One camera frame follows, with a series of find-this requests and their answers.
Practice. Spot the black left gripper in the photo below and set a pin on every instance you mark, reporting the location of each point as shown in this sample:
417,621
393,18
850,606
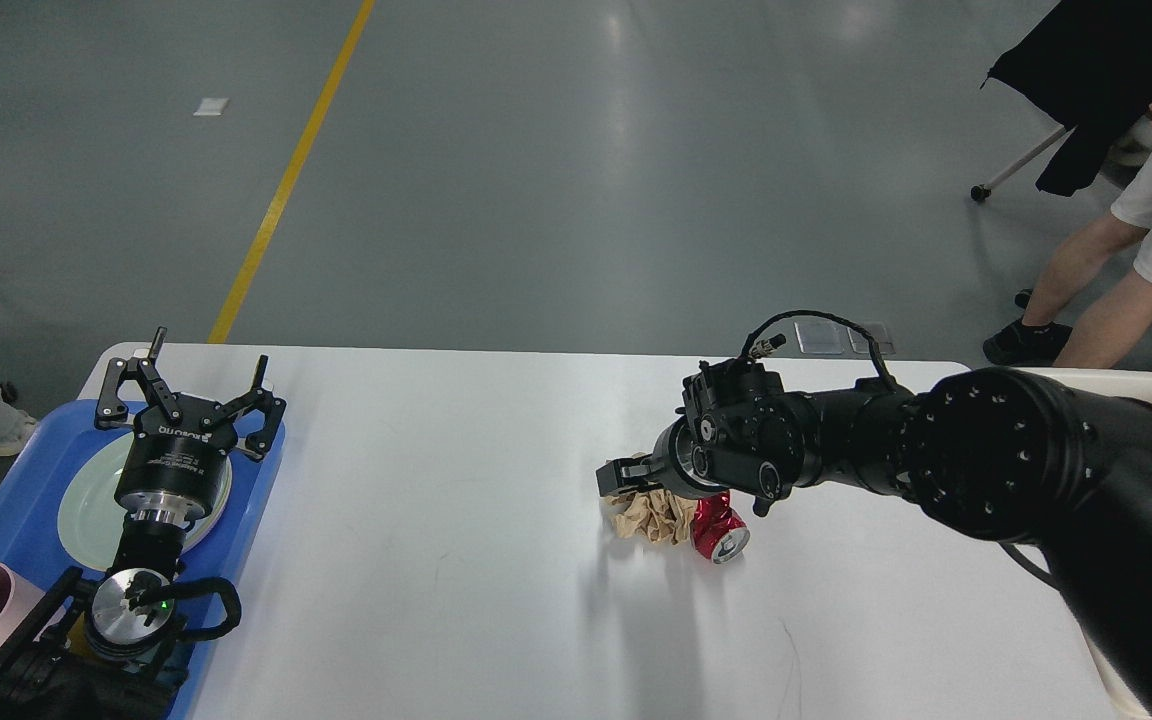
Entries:
171,465

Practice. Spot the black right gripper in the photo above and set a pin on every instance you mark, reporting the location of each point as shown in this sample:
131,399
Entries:
670,466

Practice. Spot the brown napkin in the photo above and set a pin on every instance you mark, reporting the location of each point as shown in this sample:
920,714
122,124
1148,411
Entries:
658,515

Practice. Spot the light green plate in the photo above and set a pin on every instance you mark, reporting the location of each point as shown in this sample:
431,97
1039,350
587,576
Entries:
90,522

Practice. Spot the dark green mug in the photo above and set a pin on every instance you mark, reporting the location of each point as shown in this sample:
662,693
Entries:
77,641

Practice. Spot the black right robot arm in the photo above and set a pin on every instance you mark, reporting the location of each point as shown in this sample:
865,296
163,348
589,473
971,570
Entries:
999,454

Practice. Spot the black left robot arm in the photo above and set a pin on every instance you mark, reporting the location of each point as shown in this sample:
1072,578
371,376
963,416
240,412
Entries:
125,636

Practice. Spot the crushed red soda can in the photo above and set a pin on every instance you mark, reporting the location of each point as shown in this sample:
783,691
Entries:
717,532

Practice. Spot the metal floor plate left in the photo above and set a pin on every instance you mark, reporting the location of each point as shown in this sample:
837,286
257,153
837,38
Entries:
818,337

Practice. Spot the metal floor plate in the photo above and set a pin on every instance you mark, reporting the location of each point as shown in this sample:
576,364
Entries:
878,331
818,337

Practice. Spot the metal floor plate right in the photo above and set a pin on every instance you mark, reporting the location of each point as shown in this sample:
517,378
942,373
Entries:
878,331

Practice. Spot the beige plastic bin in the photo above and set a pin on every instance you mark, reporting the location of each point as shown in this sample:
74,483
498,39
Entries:
1112,383

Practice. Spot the white office chair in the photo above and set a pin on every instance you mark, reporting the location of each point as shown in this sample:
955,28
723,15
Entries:
1122,163

